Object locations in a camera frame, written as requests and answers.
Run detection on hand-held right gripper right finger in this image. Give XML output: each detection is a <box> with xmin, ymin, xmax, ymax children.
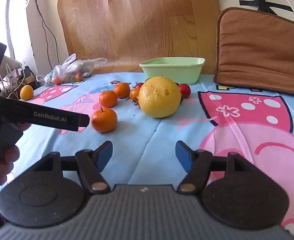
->
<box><xmin>175</xmin><ymin>140</ymin><xmax>256</xmax><ymax>194</ymax></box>

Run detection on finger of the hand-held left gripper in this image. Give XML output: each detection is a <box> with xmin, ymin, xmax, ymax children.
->
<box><xmin>67</xmin><ymin>112</ymin><xmax>90</xmax><ymax>132</ymax></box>

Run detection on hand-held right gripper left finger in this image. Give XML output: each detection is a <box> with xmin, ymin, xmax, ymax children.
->
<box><xmin>33</xmin><ymin>141</ymin><xmax>113</xmax><ymax>194</ymax></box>

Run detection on mandarin orange with stem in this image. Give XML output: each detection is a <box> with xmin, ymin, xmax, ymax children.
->
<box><xmin>91</xmin><ymin>107</ymin><xmax>118</xmax><ymax>133</ymax></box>

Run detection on small yellow citrus fruit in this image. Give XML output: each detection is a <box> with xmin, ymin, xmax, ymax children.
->
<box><xmin>20</xmin><ymin>85</ymin><xmax>34</xmax><ymax>100</ymax></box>

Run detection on orange cherry tomato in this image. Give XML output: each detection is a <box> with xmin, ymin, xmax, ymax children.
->
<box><xmin>129</xmin><ymin>87</ymin><xmax>141</xmax><ymax>100</ymax></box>

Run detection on large yellow grapefruit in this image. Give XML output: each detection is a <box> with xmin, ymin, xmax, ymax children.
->
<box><xmin>139</xmin><ymin>76</ymin><xmax>182</xmax><ymax>118</ymax></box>

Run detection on light green plastic bowl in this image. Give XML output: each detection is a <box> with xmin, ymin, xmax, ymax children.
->
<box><xmin>139</xmin><ymin>57</ymin><xmax>205</xmax><ymax>85</ymax></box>

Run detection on cartoon printed blanket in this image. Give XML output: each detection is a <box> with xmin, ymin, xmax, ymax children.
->
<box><xmin>0</xmin><ymin>71</ymin><xmax>294</xmax><ymax>239</ymax></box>

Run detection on clear plastic bag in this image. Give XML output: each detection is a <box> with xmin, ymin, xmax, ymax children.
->
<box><xmin>36</xmin><ymin>53</ymin><xmax>108</xmax><ymax>87</ymax></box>

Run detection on red cherry tomato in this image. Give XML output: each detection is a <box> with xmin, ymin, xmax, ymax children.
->
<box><xmin>178</xmin><ymin>83</ymin><xmax>191</xmax><ymax>98</ymax></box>

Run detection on wooden board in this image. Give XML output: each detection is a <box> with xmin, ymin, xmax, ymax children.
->
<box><xmin>57</xmin><ymin>0</ymin><xmax>220</xmax><ymax>67</ymax></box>

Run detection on brown seat cushion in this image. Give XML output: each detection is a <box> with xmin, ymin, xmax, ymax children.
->
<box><xmin>214</xmin><ymin>7</ymin><xmax>294</xmax><ymax>97</ymax></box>

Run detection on tangled white cables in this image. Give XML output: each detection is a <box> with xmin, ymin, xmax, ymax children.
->
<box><xmin>0</xmin><ymin>62</ymin><xmax>27</xmax><ymax>98</ymax></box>

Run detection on thin black wire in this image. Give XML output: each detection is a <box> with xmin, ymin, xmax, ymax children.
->
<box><xmin>28</xmin><ymin>0</ymin><xmax>53</xmax><ymax>67</ymax></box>

